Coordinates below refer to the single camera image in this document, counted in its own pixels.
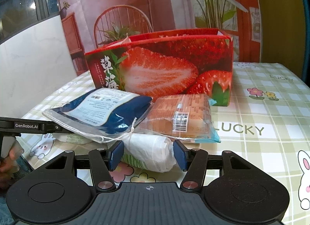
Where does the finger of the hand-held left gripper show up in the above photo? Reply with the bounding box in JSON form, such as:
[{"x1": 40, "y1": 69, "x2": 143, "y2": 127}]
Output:
[{"x1": 47, "y1": 121, "x2": 73, "y2": 135}]

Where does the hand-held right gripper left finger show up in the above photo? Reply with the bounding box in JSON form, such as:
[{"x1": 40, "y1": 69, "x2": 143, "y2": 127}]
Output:
[{"x1": 45, "y1": 141, "x2": 125, "y2": 190}]

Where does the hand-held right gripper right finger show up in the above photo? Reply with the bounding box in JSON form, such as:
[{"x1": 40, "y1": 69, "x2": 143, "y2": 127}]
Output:
[{"x1": 173, "y1": 140, "x2": 252, "y2": 190}]

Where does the white tissue packet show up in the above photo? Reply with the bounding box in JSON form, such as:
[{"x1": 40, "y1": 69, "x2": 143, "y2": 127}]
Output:
[{"x1": 121, "y1": 133, "x2": 178, "y2": 173}]

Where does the blue bread snack packet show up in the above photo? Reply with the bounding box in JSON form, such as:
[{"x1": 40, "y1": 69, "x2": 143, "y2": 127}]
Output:
[{"x1": 140, "y1": 94, "x2": 221, "y2": 143}]

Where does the red strawberry print box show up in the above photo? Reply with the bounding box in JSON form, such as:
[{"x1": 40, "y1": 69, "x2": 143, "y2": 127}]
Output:
[{"x1": 85, "y1": 28, "x2": 234, "y2": 107}]

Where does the person's left hand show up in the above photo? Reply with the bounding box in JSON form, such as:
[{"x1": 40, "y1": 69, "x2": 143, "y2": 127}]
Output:
[{"x1": 0, "y1": 140, "x2": 25, "y2": 190}]

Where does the green checked tablecloth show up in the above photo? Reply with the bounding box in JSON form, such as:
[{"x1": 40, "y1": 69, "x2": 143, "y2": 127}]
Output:
[{"x1": 19, "y1": 62, "x2": 310, "y2": 225}]

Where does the window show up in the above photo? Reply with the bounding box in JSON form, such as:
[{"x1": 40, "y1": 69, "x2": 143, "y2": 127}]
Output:
[{"x1": 0, "y1": 0, "x2": 60, "y2": 44}]

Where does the printed room backdrop cloth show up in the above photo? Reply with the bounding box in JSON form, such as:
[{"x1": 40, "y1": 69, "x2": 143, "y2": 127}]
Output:
[{"x1": 54, "y1": 0, "x2": 263, "y2": 75}]

